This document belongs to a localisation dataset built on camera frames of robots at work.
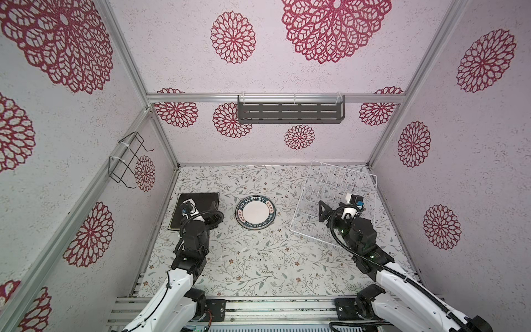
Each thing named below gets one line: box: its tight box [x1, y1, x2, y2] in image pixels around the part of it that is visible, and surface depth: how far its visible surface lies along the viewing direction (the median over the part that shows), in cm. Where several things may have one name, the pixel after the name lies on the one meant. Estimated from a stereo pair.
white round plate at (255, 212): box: [235, 195, 277, 231], surface depth 100 cm
